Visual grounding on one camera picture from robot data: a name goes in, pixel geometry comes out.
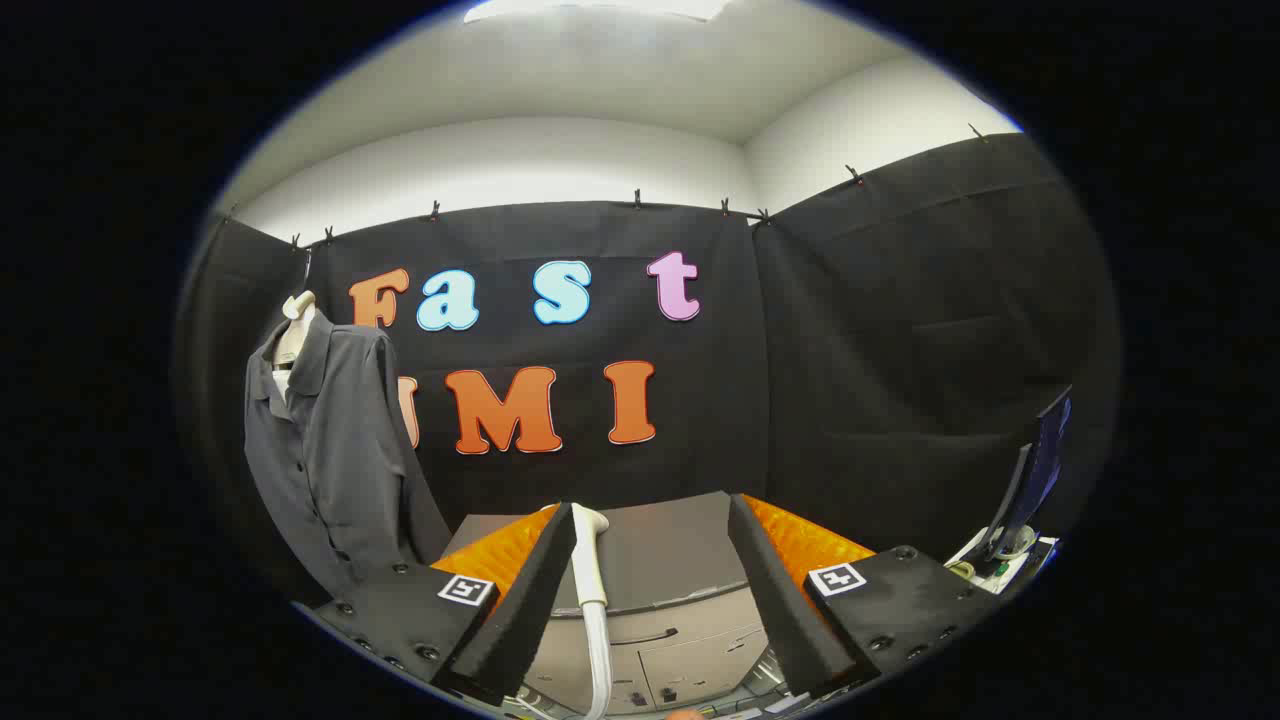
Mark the pale mannequin torso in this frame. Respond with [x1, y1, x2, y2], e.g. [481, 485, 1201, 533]
[270, 289, 319, 403]

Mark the black backdrop cloth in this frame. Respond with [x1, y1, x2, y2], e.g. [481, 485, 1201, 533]
[175, 133, 1121, 606]

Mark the white cluttered desk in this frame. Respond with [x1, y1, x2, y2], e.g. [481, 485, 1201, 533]
[945, 525, 1059, 598]

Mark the ceiling light panel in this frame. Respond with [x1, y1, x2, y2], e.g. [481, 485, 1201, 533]
[463, 0, 731, 24]

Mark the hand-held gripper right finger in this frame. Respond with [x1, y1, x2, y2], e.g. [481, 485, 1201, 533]
[727, 492, 1001, 701]

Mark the grey button shirt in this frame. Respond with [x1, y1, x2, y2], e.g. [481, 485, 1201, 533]
[244, 310, 454, 601]

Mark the dark computer monitor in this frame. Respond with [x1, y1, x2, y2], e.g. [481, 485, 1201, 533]
[985, 385, 1074, 561]

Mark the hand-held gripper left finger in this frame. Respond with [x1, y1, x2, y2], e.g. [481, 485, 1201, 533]
[312, 502, 579, 707]

